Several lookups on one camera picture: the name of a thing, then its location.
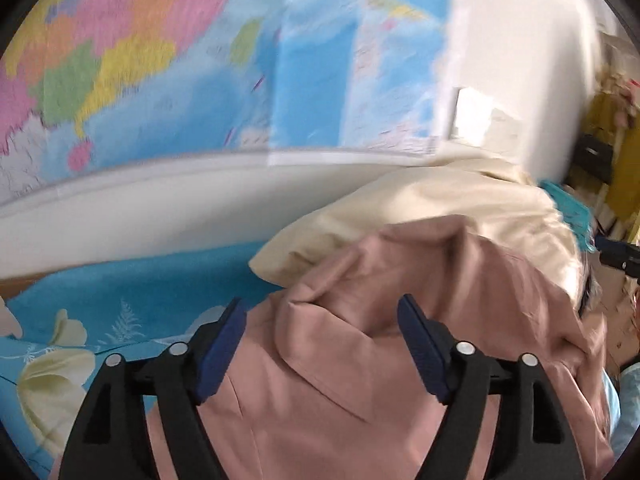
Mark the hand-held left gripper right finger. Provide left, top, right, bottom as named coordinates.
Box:
left=396, top=294, right=587, bottom=480

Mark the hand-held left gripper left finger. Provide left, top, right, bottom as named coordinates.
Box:
left=57, top=297, right=248, bottom=480

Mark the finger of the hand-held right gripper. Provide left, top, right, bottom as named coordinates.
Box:
left=595, top=237, right=640, bottom=277

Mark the pink garment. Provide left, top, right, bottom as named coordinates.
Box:
left=145, top=215, right=616, bottom=480

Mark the cream garment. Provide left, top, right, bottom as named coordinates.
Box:
left=248, top=157, right=583, bottom=311

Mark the yellow hanging cloth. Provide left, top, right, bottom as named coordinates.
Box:
left=582, top=87, right=640, bottom=243

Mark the black handbag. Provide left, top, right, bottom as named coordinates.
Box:
left=570, top=132, right=617, bottom=187

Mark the blue floral bedsheet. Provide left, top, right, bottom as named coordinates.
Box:
left=0, top=240, right=286, bottom=480

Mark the white wall power socket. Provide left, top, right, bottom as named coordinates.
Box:
left=492, top=109, right=524, bottom=147
left=451, top=86, right=495, bottom=138

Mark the wooden bed frame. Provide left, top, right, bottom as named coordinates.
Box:
left=0, top=269, right=53, bottom=303

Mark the colourful wall map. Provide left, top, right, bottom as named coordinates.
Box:
left=0, top=0, right=453, bottom=206

